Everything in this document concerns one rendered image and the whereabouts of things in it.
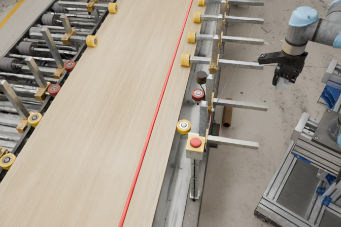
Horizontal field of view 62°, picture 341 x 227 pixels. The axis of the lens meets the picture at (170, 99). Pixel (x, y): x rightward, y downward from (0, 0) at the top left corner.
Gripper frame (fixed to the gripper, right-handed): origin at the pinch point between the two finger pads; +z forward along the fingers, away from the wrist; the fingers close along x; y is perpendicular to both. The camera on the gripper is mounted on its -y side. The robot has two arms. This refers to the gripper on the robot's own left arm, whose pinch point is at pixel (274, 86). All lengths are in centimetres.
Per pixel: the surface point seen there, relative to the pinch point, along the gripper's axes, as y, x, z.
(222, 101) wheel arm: -30, 18, 46
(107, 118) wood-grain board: -77, -33, 42
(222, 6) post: -66, 78, 24
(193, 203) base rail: -13, -40, 62
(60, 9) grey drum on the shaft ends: -209, 37, 49
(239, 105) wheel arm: -20, 21, 46
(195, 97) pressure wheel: -43, 8, 41
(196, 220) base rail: -7, -46, 62
